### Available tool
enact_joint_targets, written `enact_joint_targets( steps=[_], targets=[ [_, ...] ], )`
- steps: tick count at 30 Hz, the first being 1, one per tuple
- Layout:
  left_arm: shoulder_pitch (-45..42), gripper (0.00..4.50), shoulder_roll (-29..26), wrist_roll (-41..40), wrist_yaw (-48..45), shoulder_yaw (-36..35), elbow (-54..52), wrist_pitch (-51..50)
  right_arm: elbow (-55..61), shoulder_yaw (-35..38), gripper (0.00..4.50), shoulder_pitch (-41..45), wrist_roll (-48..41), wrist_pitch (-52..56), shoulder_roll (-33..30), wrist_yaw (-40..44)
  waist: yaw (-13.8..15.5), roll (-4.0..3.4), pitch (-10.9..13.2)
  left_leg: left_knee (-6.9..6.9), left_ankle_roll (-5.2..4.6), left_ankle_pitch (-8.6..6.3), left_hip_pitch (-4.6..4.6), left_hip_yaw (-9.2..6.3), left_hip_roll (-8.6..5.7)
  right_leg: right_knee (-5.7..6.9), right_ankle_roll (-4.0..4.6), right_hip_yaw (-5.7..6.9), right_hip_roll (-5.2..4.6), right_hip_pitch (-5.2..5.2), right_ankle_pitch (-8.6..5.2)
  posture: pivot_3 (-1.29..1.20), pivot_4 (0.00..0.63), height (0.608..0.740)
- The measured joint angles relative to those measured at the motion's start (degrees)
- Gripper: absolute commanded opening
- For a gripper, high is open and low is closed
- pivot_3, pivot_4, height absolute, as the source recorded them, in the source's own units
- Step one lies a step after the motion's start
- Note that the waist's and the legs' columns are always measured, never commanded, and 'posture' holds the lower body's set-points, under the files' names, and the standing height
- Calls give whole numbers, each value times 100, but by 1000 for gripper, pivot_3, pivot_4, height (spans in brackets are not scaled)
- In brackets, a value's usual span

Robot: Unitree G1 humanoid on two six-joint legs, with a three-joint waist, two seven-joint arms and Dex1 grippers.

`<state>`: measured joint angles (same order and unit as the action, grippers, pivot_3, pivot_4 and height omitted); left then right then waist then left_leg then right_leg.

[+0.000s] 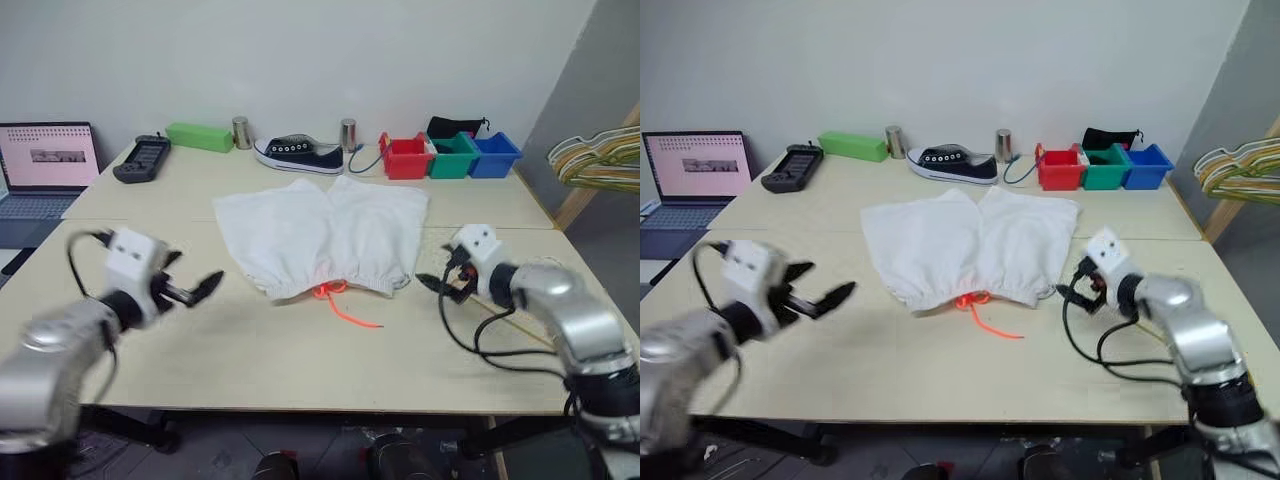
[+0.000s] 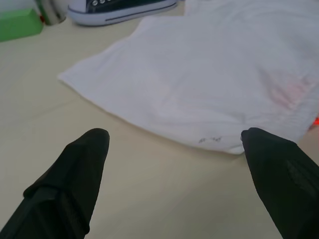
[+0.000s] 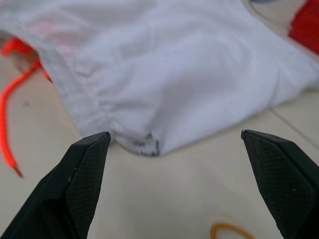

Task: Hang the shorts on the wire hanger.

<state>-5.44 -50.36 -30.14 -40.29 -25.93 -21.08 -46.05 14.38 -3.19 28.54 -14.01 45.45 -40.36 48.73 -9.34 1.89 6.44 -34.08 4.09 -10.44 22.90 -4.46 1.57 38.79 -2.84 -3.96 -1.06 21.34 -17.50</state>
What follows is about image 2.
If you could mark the silver metal can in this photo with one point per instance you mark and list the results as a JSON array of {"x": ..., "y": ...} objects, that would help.
[{"x": 51, "y": 12}]

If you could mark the green box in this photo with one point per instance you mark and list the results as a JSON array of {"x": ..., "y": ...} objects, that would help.
[{"x": 17, "y": 26}]

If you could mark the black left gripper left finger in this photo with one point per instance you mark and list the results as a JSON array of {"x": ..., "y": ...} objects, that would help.
[{"x": 67, "y": 184}]

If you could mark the navy and white sneaker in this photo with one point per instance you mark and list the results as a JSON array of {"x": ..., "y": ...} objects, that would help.
[{"x": 112, "y": 17}]

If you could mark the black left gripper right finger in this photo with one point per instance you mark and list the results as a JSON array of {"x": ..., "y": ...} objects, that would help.
[{"x": 281, "y": 179}]

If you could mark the white cloth garment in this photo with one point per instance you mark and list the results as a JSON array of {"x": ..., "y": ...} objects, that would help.
[{"x": 187, "y": 74}]

